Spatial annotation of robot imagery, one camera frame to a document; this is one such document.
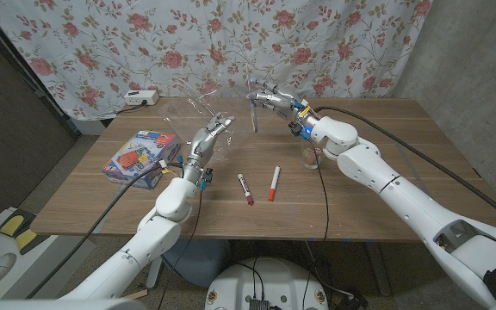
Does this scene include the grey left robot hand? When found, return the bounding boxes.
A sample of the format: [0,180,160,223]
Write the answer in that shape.
[183,111,236,182]

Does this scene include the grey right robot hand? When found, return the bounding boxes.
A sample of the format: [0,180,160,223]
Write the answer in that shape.
[245,79,313,128]

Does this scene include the clear plastic bag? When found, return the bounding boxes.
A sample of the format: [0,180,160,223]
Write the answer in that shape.
[157,77,253,164]

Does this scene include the grey and orange scissors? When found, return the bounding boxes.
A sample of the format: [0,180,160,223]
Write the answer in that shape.
[247,77,260,133]

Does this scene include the colourful printed package box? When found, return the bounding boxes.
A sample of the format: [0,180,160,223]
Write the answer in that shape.
[101,130,182,190]

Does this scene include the white marker dark red cap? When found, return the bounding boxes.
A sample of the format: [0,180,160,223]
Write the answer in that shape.
[237,173,255,207]

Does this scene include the clear drinking glass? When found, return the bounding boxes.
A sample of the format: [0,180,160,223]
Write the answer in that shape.
[301,141,325,171]

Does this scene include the white power strip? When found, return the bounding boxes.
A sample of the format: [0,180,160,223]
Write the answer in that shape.
[122,89,161,107]

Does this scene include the white marker orange cap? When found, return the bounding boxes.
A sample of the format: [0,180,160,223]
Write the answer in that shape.
[268,165,282,202]

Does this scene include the floral print curtain backdrop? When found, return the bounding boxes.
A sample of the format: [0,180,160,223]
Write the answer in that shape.
[0,0,434,121]

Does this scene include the clear tape strip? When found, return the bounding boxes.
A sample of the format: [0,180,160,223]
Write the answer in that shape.
[94,184,125,234]

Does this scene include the grey table leg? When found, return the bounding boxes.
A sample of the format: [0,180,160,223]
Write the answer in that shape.
[146,257,165,289]
[362,240,394,298]

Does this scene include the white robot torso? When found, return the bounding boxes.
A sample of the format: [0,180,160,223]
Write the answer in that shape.
[204,257,330,310]

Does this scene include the light wooden strip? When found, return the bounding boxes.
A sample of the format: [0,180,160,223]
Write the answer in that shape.
[121,288,149,301]

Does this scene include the yellow and black floor object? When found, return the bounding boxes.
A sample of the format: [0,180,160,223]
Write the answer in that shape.
[0,208,51,256]

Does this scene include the black plug on floor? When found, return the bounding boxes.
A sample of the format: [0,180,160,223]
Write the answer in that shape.
[336,291,369,310]

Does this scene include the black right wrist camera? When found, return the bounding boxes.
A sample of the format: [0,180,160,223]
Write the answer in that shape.
[288,120,312,141]

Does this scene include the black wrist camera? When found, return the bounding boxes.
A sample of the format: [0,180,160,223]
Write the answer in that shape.
[200,166,214,193]
[288,120,312,141]

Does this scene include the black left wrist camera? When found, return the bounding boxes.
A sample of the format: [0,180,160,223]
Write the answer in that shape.
[200,166,214,193]

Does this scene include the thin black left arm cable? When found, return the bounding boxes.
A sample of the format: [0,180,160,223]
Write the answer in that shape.
[155,189,204,307]

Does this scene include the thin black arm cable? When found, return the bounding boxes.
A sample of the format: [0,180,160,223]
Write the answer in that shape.
[155,189,204,307]
[307,141,331,242]

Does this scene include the black power strip cord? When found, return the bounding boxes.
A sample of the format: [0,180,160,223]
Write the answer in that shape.
[115,100,149,115]

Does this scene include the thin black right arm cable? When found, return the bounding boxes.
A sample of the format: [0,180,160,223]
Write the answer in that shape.
[307,141,331,242]

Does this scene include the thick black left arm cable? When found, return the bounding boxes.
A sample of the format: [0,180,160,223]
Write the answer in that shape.
[26,161,184,299]

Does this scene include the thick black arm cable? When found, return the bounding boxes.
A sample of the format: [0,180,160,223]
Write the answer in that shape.
[26,161,184,299]
[313,105,496,233]

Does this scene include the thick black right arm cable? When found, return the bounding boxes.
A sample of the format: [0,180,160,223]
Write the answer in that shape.
[313,105,496,233]

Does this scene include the dark perforated wall panel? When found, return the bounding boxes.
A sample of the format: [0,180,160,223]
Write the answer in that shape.
[0,8,81,233]

